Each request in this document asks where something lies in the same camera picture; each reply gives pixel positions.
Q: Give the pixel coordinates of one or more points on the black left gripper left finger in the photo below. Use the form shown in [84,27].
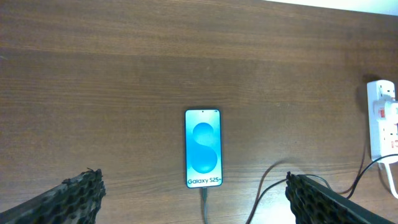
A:
[75,200]

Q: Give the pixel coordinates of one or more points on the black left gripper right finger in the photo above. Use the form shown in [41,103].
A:
[314,203]

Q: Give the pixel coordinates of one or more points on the blue Galaxy smartphone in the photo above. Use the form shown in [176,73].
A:
[203,148]

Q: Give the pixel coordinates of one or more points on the white power strip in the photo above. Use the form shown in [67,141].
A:
[382,112]

